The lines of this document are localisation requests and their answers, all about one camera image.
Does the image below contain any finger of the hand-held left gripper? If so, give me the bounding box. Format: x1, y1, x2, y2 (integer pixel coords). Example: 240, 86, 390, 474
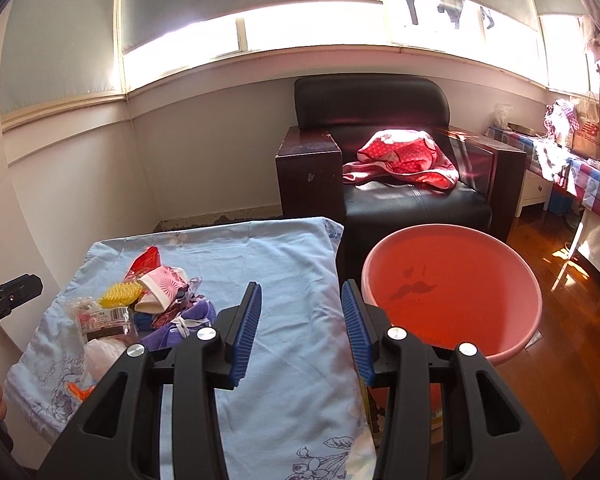
0, 273, 44, 337

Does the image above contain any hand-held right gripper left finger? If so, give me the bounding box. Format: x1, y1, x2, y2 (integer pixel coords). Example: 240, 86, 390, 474
37, 281, 262, 480

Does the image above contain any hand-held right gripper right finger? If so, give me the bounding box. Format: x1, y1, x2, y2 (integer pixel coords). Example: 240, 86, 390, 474
341, 280, 566, 480

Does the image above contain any pink paper cup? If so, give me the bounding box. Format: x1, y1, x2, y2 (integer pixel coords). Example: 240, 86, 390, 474
134, 266, 191, 314

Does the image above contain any pale pink plastic bag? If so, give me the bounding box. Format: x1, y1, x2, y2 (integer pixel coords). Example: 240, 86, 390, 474
82, 337, 132, 382

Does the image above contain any pink plastic basin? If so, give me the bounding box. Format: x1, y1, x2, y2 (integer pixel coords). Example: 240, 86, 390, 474
361, 226, 543, 413

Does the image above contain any purple wrapper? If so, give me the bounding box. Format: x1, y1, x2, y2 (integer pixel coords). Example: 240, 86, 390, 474
139, 300, 219, 355

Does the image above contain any light blue floral cloth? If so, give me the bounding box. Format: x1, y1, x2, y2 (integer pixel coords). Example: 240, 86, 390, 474
4, 216, 378, 480

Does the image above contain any red shiny wrapper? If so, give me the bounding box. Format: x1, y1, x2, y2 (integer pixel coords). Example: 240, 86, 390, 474
125, 246, 164, 281

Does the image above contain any orange plastic scrap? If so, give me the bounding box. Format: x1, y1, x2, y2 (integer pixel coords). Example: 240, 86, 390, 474
65, 380, 99, 405

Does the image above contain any black leather armchair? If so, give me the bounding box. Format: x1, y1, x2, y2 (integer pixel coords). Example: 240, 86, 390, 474
275, 76, 527, 281

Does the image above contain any red polka-dot cloth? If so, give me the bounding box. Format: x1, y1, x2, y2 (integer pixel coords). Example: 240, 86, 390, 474
342, 129, 460, 192

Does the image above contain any white drawer cabinet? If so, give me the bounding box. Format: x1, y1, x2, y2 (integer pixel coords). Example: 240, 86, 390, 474
516, 166, 554, 219

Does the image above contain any blue storage box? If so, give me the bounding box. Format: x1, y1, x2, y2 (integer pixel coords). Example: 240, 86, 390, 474
547, 187, 574, 217

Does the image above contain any brown paper shopping bag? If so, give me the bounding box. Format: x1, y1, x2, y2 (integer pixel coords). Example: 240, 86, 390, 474
570, 92, 600, 162

